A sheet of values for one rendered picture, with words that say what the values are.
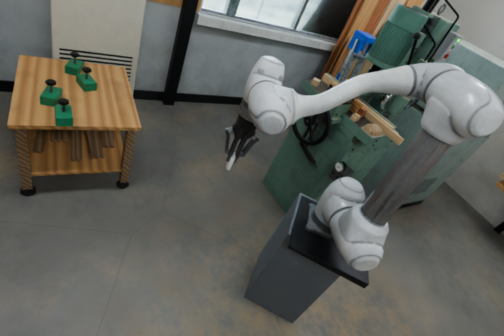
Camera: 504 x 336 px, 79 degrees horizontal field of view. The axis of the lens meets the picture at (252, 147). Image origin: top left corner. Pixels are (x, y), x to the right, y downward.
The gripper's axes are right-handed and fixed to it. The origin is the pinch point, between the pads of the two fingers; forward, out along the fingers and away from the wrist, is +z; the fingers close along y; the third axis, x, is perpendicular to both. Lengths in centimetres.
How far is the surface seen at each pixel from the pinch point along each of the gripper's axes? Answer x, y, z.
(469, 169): -154, -297, 44
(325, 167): -56, -74, 28
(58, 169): -46, 76, 68
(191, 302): 7, -8, 88
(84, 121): -47, 65, 33
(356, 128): -53, -75, -5
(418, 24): -65, -80, -64
